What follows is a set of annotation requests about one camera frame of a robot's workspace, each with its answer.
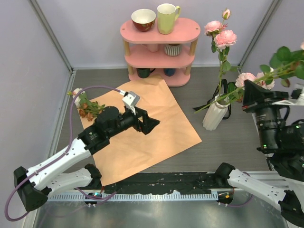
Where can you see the pink artificial flower bouquet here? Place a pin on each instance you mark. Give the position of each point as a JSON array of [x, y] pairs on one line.
[[86, 108]]

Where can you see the striped grey cup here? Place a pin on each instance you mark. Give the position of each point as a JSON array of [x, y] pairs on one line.
[[172, 50]]

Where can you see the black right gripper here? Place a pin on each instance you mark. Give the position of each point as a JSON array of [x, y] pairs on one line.
[[254, 95]]

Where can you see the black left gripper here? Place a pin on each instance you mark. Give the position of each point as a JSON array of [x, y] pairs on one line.
[[148, 123]]

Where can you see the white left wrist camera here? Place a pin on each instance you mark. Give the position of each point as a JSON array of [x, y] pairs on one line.
[[130, 100]]

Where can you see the dark blue cup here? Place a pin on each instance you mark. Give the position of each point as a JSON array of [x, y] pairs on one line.
[[169, 71]]

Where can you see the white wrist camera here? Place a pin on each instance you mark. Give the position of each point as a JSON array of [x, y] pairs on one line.
[[130, 100], [296, 99]]

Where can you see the white ribbed vase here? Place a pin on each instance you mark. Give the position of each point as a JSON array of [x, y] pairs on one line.
[[215, 113]]

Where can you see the red white bowl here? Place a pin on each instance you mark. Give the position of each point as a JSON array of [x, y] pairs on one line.
[[143, 19]]

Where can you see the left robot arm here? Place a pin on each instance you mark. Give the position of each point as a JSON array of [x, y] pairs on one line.
[[37, 184]]

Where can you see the dark green mug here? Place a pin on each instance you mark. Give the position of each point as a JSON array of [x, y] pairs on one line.
[[144, 72]]

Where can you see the yellow ceramic mug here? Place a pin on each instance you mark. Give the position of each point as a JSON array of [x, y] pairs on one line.
[[167, 14]]

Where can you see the pink three-tier shelf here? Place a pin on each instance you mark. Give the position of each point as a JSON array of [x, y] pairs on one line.
[[185, 32]]

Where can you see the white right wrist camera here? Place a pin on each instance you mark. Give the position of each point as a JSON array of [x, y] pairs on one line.
[[296, 99]]

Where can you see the green orange wrapping paper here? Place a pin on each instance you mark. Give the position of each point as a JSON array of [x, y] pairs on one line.
[[130, 151]]

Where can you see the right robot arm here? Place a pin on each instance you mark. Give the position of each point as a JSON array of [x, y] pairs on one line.
[[284, 142]]

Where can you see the pink rose stem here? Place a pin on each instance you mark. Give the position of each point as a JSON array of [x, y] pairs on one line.
[[221, 41], [283, 64], [240, 83]]

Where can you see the white slotted cable duct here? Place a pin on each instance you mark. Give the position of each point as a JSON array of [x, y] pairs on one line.
[[74, 196]]

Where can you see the pink mug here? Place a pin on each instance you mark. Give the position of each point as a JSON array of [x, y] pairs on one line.
[[151, 47]]

